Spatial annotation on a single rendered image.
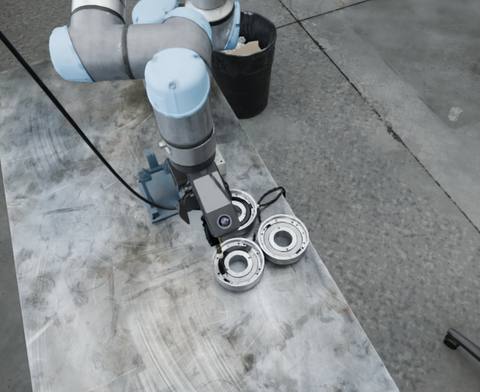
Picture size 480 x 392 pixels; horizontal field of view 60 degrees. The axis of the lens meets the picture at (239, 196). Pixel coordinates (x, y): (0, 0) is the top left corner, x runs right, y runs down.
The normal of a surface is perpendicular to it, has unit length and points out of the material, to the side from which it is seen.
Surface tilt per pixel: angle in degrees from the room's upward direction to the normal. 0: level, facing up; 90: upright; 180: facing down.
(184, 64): 0
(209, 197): 32
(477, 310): 0
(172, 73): 0
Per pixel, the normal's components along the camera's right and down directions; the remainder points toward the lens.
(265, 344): -0.04, -0.55
